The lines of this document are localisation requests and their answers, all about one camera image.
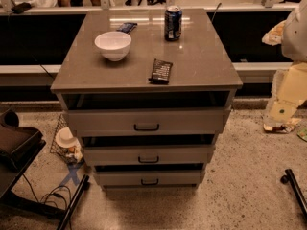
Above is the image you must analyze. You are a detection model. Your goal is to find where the black stand leg left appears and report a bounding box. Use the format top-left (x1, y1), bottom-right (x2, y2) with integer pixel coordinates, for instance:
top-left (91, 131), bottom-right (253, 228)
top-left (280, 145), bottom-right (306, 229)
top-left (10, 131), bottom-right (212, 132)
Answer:
top-left (57, 175), bottom-right (89, 230)

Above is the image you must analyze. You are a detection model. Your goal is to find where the black stand leg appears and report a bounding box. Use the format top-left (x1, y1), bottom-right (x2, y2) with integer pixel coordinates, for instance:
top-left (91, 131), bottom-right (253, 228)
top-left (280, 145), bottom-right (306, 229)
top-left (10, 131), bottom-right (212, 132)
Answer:
top-left (57, 175), bottom-right (89, 230)
top-left (280, 169), bottom-right (307, 220)

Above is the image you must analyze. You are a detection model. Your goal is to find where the grey middle drawer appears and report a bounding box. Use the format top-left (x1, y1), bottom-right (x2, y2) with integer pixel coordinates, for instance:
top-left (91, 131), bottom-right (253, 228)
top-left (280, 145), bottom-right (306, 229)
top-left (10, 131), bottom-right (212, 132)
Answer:
top-left (83, 134), bottom-right (215, 166)

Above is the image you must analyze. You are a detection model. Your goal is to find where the blue soda can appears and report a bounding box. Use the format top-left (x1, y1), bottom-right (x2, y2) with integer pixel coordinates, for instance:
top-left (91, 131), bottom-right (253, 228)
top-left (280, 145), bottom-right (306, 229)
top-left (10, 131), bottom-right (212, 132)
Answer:
top-left (164, 5), bottom-right (182, 41)

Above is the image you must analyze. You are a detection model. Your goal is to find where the black device on ledge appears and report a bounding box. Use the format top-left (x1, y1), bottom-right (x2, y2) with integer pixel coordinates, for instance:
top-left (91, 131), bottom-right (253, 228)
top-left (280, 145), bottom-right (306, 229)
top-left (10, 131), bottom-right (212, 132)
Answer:
top-left (12, 2), bottom-right (32, 14)

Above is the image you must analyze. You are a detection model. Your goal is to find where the green packet on floor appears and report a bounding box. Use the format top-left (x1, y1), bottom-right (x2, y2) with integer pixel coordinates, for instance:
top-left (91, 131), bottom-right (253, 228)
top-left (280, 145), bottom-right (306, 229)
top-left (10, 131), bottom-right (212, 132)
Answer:
top-left (297, 128), bottom-right (307, 142)

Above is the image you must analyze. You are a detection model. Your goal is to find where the white cup in basket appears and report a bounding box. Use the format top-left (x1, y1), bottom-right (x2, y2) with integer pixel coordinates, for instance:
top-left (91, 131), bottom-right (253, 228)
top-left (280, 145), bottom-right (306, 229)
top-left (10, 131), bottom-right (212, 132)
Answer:
top-left (55, 127), bottom-right (77, 149)

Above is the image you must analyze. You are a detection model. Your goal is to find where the grey bottom drawer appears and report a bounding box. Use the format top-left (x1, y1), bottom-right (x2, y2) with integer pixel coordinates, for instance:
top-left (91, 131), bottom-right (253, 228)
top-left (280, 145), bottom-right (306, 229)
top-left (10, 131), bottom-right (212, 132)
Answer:
top-left (94, 163), bottom-right (205, 188)

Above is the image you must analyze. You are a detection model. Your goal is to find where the dark chocolate bar wrapper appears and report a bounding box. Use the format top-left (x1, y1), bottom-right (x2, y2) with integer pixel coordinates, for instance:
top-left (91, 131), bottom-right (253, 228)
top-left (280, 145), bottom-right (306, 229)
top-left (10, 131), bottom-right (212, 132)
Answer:
top-left (149, 58), bottom-right (173, 84)

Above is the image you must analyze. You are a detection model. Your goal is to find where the black office chair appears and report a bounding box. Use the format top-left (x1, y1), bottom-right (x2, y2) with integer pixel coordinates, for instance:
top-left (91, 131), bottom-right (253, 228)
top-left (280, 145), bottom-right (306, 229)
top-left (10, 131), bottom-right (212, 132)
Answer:
top-left (0, 109), bottom-right (64, 219)

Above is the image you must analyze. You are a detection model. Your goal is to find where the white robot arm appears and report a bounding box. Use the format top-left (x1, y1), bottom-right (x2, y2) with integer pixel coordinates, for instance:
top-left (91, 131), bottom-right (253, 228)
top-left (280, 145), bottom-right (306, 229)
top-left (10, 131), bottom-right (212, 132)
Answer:
top-left (262, 0), bottom-right (307, 132)

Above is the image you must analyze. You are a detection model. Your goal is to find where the grey drawer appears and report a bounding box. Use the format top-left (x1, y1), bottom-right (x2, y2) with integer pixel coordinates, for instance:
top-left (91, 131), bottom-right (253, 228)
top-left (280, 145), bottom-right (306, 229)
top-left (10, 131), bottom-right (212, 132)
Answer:
top-left (94, 163), bottom-right (205, 188)
top-left (83, 134), bottom-right (215, 166)
top-left (63, 106), bottom-right (230, 137)

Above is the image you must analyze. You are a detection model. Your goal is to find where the black stand leg right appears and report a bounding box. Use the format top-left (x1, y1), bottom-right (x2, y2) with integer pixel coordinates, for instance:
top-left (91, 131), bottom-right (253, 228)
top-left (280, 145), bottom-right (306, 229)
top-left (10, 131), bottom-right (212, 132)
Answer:
top-left (280, 169), bottom-right (307, 220)

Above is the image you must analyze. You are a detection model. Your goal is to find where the blue snack bar wrapper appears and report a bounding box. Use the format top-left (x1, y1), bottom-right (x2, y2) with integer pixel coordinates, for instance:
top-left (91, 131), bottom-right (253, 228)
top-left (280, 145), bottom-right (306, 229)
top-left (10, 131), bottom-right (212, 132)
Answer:
top-left (117, 22), bottom-right (137, 34)

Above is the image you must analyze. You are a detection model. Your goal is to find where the white ceramic bowl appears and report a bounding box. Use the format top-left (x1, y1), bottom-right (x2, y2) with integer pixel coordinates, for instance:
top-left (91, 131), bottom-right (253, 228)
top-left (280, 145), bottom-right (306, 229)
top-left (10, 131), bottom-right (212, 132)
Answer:
top-left (94, 31), bottom-right (131, 61)

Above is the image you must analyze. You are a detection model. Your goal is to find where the grey top drawer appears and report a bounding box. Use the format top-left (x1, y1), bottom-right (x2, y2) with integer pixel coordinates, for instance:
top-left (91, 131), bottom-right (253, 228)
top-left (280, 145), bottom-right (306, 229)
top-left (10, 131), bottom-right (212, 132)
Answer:
top-left (63, 106), bottom-right (230, 137)

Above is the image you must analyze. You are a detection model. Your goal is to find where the grey drawer cabinet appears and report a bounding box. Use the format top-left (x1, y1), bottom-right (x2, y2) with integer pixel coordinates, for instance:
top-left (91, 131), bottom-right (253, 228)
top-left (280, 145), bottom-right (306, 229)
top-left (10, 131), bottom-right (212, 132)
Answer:
top-left (50, 7), bottom-right (244, 192)

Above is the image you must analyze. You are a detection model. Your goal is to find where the black cable on floor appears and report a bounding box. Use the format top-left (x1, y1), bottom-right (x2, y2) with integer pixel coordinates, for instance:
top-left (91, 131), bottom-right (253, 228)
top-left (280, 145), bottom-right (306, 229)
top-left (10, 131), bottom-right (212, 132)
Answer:
top-left (21, 173), bottom-right (73, 230)

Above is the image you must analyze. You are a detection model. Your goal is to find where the wire mesh waste basket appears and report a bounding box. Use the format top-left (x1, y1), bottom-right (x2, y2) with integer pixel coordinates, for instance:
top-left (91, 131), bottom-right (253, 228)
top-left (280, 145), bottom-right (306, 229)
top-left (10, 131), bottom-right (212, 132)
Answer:
top-left (50, 115), bottom-right (83, 164)

